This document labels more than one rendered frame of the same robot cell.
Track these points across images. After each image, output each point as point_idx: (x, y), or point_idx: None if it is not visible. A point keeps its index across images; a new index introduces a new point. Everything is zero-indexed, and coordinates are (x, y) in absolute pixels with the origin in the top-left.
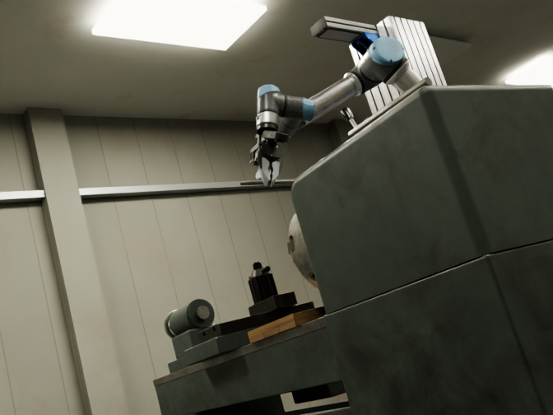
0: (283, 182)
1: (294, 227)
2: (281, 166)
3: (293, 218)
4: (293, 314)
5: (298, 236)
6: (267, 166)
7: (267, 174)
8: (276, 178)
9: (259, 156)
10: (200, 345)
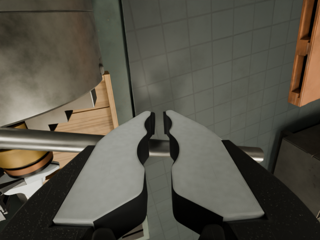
0: (74, 133)
1: (92, 60)
2: (58, 183)
3: (76, 88)
4: (108, 73)
5: (96, 36)
6: (188, 154)
7: (175, 122)
8: (122, 124)
9: (295, 217)
10: (146, 214)
